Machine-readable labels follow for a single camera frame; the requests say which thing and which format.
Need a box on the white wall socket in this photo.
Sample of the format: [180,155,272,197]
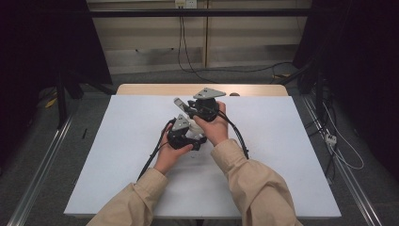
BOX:
[174,0,199,9]

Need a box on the white board table cover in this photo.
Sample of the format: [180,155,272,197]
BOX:
[63,94,343,219]

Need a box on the person's right hand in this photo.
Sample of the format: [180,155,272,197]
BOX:
[192,100,230,148]

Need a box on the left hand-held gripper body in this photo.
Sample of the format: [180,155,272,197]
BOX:
[167,113,202,152]

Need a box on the black metal stand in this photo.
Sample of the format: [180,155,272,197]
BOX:
[54,70,118,130]

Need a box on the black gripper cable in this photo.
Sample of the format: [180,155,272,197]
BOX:
[200,105,250,160]
[136,118,177,182]

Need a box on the bundle of black cables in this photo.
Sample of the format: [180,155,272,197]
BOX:
[295,70,339,177]

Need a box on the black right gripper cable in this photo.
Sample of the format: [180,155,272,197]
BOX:
[200,105,250,160]

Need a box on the dark curtain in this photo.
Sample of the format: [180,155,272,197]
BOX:
[0,0,113,166]
[292,0,399,182]

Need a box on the black horizontal frame bar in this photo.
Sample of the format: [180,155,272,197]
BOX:
[88,8,314,19]

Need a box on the black wall cable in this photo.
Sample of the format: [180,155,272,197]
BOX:
[181,16,218,84]
[177,16,295,73]

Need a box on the wooden table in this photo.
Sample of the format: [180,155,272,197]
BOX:
[116,83,289,97]

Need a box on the yellow floor tape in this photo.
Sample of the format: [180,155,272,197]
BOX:
[44,96,58,109]

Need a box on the person's left hand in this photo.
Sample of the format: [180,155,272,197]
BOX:
[152,122,194,176]

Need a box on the aluminium floor rail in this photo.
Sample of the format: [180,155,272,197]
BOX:
[7,115,75,226]
[301,95,383,226]

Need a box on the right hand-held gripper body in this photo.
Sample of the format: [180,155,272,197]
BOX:
[186,87,227,123]

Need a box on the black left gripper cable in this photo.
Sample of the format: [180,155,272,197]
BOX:
[136,118,177,182]

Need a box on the white cable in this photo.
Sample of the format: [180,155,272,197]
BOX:
[322,103,365,171]

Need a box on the clear jar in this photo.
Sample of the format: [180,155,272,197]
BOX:
[187,118,207,141]

